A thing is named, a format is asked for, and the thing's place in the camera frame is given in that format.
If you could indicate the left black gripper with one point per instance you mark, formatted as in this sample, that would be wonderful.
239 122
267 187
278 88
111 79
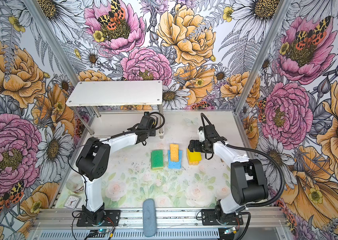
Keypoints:
153 133

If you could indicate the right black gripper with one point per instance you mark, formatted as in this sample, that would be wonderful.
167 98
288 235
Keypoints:
197 148

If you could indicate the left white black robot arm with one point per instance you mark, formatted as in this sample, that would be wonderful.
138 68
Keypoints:
93 160

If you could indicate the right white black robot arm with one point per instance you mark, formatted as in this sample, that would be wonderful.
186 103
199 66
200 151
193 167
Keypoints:
247 179

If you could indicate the white two-tier metal shelf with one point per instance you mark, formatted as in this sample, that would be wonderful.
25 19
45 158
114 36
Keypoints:
93 95

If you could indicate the orange sponge under yellow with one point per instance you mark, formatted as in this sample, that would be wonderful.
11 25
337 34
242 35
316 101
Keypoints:
193 162

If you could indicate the orange cellulose sponge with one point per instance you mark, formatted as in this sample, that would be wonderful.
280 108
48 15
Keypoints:
174 152

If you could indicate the green yellow sponge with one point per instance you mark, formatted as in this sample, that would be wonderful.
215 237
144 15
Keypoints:
157 159

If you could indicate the blue cellulose sponge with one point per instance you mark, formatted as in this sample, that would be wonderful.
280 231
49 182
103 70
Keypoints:
175 165

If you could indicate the clear glass bowl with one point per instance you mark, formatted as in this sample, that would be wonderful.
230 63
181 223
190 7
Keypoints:
75 184

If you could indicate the grey oval pad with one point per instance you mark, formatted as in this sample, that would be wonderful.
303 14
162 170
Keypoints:
149 218

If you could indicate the small white alarm clock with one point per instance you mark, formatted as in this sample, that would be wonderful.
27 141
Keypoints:
72 202

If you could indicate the green circuit board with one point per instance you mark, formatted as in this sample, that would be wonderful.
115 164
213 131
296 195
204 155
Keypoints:
100 233

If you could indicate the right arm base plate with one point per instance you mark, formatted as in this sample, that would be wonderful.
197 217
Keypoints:
212 217

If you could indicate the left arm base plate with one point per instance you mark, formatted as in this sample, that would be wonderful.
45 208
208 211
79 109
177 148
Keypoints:
100 218

